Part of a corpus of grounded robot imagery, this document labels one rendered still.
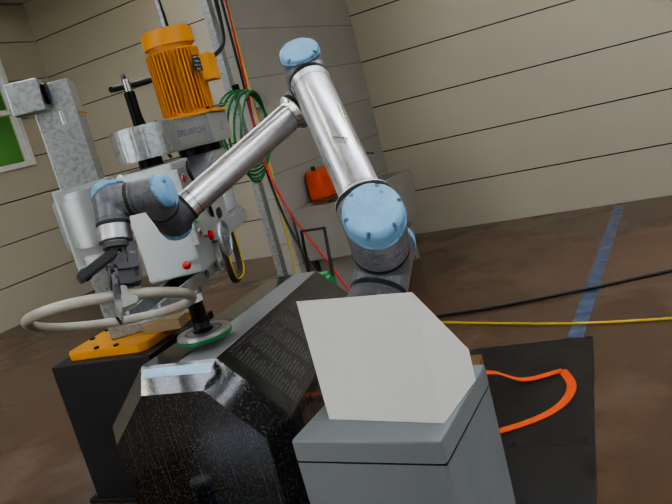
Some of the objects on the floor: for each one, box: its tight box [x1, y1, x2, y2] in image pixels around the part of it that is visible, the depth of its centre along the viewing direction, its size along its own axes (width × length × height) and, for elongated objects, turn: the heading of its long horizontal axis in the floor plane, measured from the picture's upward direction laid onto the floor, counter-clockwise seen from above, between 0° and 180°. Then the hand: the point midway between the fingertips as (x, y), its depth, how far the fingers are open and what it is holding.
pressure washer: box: [300, 227, 338, 286], centre depth 463 cm, size 35×35×87 cm
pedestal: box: [52, 310, 214, 503], centre depth 364 cm, size 66×66×74 cm
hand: (118, 318), depth 180 cm, fingers closed on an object, 5 cm apart
